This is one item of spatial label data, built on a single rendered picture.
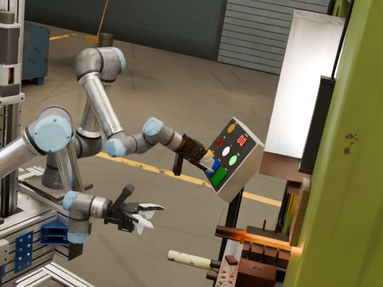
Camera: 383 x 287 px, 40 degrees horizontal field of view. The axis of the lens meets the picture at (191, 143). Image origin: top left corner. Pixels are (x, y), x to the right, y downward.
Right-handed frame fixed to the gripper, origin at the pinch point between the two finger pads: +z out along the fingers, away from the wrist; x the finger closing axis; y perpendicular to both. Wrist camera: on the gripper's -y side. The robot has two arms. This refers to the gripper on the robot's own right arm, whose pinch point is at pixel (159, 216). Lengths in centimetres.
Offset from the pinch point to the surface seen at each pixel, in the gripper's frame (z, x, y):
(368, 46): 47, 49, -76
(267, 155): 32.2, 7.6, -33.4
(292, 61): 33, 13, -65
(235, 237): 27.6, 0.6, 1.1
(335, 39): 43, 13, -73
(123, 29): -279, -843, 78
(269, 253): 39.7, 6.4, 0.9
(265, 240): 37.9, 0.7, -0.7
